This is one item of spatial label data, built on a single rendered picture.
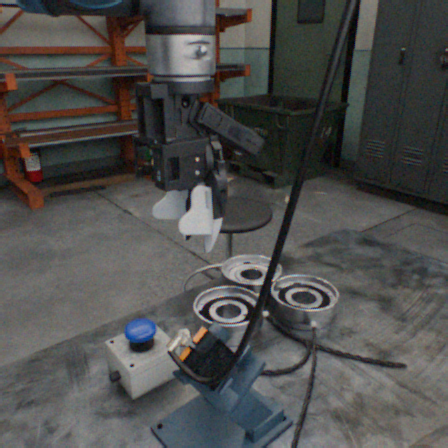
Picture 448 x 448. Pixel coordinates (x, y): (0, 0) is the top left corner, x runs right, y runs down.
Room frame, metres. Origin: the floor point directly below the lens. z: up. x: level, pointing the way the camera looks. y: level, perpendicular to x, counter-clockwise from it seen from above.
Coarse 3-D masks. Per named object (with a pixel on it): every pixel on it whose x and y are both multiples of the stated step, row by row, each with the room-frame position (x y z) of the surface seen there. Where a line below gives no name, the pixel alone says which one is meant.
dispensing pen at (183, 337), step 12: (180, 336) 0.31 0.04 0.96; (192, 336) 0.32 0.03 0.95; (204, 336) 0.33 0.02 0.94; (216, 336) 0.33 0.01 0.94; (168, 348) 0.30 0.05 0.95; (192, 348) 0.32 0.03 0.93; (204, 348) 0.32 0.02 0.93; (216, 348) 0.33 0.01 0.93; (228, 348) 0.34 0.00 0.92; (192, 360) 0.32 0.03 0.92; (204, 360) 0.32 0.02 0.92; (216, 360) 0.33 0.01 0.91; (228, 360) 0.34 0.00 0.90; (204, 372) 0.32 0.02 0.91; (216, 372) 0.33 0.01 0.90; (216, 384) 0.33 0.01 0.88
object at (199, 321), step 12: (216, 288) 0.58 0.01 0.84; (228, 288) 0.58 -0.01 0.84; (240, 288) 0.57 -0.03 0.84; (204, 300) 0.56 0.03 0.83; (228, 300) 0.56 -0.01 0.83; (252, 300) 0.56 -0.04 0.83; (216, 312) 0.54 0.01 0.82; (228, 312) 0.55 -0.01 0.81; (240, 312) 0.54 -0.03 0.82; (204, 324) 0.49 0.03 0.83; (228, 324) 0.48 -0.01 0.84; (240, 324) 0.48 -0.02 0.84; (240, 336) 0.48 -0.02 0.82; (252, 336) 0.50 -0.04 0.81
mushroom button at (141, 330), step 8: (136, 320) 0.45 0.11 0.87; (144, 320) 0.44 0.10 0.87; (128, 328) 0.43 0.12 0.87; (136, 328) 0.43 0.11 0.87; (144, 328) 0.43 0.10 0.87; (152, 328) 0.43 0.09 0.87; (128, 336) 0.42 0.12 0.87; (136, 336) 0.42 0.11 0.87; (144, 336) 0.42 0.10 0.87; (152, 336) 0.42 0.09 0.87
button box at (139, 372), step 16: (160, 336) 0.45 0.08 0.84; (112, 352) 0.42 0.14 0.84; (128, 352) 0.42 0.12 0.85; (144, 352) 0.42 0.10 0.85; (160, 352) 0.42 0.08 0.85; (176, 352) 0.43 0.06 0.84; (112, 368) 0.43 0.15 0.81; (128, 368) 0.39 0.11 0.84; (144, 368) 0.40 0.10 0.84; (160, 368) 0.41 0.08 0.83; (176, 368) 0.42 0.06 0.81; (128, 384) 0.39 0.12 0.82; (144, 384) 0.40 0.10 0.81; (160, 384) 0.41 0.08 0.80
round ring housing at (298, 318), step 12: (288, 276) 0.61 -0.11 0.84; (300, 276) 0.62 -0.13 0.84; (312, 276) 0.61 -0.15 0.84; (300, 288) 0.59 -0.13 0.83; (324, 288) 0.59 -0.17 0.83; (276, 300) 0.54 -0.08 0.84; (288, 300) 0.56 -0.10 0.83; (300, 300) 0.59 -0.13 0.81; (312, 300) 0.58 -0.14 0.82; (336, 300) 0.54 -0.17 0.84; (276, 312) 0.54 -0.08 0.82; (288, 312) 0.52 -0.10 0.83; (300, 312) 0.52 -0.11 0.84; (312, 312) 0.51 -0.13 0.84; (324, 312) 0.52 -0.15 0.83; (336, 312) 0.55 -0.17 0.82; (288, 324) 0.53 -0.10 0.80; (300, 324) 0.52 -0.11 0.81; (324, 324) 0.53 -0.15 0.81
